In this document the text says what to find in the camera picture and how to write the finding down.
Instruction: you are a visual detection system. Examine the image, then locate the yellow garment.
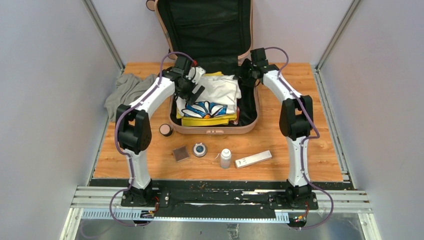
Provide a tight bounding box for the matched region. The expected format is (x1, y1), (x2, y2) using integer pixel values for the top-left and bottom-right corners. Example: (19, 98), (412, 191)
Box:
(175, 71), (238, 127)

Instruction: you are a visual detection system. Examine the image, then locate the round blue-lid jar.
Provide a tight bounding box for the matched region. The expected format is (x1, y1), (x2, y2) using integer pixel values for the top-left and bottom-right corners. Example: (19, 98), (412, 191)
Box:
(192, 142), (208, 158)

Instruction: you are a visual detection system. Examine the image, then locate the white bottle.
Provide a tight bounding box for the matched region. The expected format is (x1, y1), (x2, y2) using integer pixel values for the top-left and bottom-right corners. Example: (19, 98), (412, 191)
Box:
(219, 148), (232, 169)

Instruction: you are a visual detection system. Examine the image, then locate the white rectangular box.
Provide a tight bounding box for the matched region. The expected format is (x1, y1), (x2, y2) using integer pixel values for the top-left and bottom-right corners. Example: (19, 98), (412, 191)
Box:
(235, 150), (273, 169)

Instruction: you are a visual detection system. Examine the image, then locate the red white garment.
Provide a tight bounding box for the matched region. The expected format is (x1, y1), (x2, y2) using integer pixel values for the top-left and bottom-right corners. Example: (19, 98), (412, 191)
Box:
(231, 107), (240, 126)

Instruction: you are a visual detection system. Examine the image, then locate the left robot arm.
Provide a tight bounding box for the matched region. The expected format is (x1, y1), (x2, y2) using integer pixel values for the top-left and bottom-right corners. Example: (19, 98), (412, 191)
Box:
(114, 51), (205, 207)

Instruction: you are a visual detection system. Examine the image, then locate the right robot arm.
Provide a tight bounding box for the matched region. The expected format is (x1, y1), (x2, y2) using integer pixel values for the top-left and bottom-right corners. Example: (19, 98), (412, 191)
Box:
(239, 47), (315, 209)

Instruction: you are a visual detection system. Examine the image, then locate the pink open suitcase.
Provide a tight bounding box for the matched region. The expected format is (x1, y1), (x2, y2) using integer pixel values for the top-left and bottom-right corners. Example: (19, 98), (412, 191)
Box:
(146, 0), (260, 135)

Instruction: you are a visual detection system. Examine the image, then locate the grey cloth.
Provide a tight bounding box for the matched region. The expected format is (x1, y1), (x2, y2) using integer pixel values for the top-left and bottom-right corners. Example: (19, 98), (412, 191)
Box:
(104, 73), (157, 122)

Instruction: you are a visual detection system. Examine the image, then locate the square clear compact case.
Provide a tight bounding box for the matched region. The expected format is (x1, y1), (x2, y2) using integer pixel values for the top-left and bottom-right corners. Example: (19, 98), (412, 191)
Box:
(172, 145), (190, 163)

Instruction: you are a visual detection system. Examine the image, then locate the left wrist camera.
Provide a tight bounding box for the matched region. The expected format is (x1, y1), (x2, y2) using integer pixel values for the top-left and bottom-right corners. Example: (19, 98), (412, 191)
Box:
(188, 66), (206, 85)

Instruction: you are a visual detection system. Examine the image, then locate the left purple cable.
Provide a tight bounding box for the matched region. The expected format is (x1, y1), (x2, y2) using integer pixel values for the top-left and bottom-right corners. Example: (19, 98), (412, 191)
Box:
(109, 51), (196, 228)

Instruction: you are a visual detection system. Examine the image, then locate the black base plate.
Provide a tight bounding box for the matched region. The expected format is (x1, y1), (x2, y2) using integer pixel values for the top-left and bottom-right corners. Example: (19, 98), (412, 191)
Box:
(120, 180), (319, 219)

